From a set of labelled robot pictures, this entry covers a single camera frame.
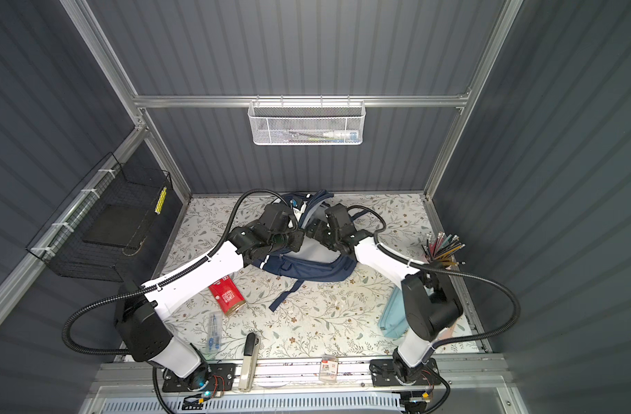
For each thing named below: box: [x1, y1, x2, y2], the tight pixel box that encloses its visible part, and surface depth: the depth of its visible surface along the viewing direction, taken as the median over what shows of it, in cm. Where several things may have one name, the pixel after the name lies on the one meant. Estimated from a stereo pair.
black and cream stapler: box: [237, 332, 261, 393], surface depth 74 cm
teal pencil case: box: [377, 285, 409, 339], surface depth 81 cm
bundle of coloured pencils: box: [420, 232, 466, 266], surface depth 88 cm
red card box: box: [208, 275, 247, 317], surface depth 90 cm
